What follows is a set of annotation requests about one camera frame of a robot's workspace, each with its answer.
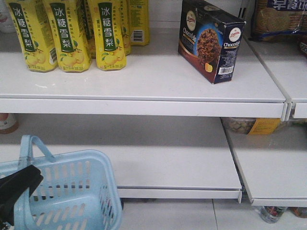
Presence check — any yellow labelled snack jar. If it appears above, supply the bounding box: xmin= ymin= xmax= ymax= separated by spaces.
xmin=221 ymin=117 xmax=285 ymax=135

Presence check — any yellow pear drink bottle right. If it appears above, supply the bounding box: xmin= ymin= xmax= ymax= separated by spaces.
xmin=88 ymin=0 xmax=127 ymax=71

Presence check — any clear bottle red label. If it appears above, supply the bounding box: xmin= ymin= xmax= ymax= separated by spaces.
xmin=259 ymin=206 xmax=288 ymax=224

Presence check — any white right upper shelf board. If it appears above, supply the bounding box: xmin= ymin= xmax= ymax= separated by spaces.
xmin=244 ymin=35 xmax=307 ymax=120

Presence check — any light blue plastic basket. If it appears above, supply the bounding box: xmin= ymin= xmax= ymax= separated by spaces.
xmin=0 ymin=135 xmax=122 ymax=230

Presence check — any white shelf board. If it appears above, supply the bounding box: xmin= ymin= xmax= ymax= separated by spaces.
xmin=221 ymin=117 xmax=307 ymax=207
xmin=0 ymin=28 xmax=287 ymax=118
xmin=244 ymin=35 xmax=307 ymax=120
xmin=0 ymin=114 xmax=242 ymax=201

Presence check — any yellow pear drink bottle left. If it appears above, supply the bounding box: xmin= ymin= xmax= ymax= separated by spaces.
xmin=5 ymin=0 xmax=58 ymax=72

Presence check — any peach drink bottle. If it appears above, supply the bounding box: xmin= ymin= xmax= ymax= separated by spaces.
xmin=0 ymin=113 xmax=19 ymax=134

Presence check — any dark blue cookie box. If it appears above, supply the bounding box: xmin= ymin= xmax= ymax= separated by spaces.
xmin=178 ymin=0 xmax=246 ymax=84

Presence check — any yellow pear drink bottle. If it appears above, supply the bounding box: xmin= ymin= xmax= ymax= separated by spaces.
xmin=5 ymin=0 xmax=58 ymax=72
xmin=43 ymin=0 xmax=92 ymax=73
xmin=88 ymin=0 xmax=127 ymax=71
xmin=128 ymin=0 xmax=150 ymax=46

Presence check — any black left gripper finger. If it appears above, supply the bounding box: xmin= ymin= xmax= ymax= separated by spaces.
xmin=0 ymin=165 xmax=41 ymax=199
xmin=0 ymin=175 xmax=43 ymax=227

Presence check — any yellow pear drink bottle rear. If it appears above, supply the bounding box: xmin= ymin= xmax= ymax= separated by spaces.
xmin=128 ymin=0 xmax=150 ymax=46

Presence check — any yellow pear drink bottle middle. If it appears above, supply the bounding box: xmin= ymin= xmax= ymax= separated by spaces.
xmin=43 ymin=0 xmax=92 ymax=73

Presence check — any biscuit bag blue trim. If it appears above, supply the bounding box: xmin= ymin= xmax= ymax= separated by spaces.
xmin=251 ymin=0 xmax=307 ymax=42

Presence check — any white right lower shelf board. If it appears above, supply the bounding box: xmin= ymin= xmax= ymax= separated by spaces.
xmin=221 ymin=117 xmax=307 ymax=207

